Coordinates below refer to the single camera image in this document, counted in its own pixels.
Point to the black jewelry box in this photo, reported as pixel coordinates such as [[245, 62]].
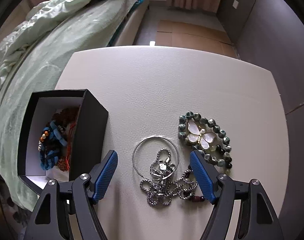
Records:
[[61, 136]]

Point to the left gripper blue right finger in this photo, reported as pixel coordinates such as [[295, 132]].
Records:
[[206, 176]]

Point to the light green crumpled duvet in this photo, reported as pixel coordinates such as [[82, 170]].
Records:
[[41, 19]]

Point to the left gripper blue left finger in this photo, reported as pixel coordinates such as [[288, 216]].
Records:
[[101, 175]]

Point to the flattened cardboard sheet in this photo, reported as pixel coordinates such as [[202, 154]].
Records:
[[196, 37]]

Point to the green bed sheet mattress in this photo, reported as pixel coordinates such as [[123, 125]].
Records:
[[39, 68]]

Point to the silver wire bangle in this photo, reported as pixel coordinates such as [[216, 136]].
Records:
[[155, 157]]

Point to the white wall switch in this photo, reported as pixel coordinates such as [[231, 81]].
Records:
[[235, 4]]

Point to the butterfly pendant brooch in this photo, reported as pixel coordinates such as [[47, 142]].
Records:
[[198, 135]]

